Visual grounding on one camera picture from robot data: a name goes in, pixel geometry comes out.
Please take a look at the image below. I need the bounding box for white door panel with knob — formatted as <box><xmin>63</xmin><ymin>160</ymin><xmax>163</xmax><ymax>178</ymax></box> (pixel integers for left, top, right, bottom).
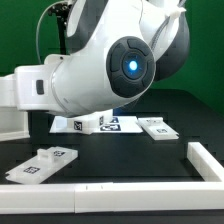
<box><xmin>6</xmin><ymin>147</ymin><xmax>78</xmax><ymax>185</ymax></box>

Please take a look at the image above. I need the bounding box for white cabinet box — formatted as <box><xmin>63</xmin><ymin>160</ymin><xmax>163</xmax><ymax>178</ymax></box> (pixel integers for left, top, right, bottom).
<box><xmin>0</xmin><ymin>108</ymin><xmax>30</xmax><ymax>142</ymax></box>

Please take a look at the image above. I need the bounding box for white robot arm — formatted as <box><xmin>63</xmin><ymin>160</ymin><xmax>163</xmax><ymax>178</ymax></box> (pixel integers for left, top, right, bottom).
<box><xmin>0</xmin><ymin>0</ymin><xmax>189</xmax><ymax>117</ymax></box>

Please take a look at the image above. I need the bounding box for white flat top panel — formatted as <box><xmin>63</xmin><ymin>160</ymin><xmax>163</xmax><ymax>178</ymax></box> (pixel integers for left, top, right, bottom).
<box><xmin>50</xmin><ymin>116</ymin><xmax>142</xmax><ymax>134</ymax></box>

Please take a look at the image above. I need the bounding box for small white block part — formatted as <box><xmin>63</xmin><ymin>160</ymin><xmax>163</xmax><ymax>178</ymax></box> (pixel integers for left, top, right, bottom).
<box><xmin>67</xmin><ymin>110</ymin><xmax>113</xmax><ymax>134</ymax></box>

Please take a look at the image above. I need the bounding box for white front fence rail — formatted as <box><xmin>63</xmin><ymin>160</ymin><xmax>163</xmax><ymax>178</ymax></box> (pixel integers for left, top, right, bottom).
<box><xmin>0</xmin><ymin>182</ymin><xmax>224</xmax><ymax>214</ymax></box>

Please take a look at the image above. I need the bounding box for black camera stand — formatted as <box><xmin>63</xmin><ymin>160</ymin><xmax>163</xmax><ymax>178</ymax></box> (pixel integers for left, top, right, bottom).
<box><xmin>47</xmin><ymin>1</ymin><xmax>71</xmax><ymax>55</ymax></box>

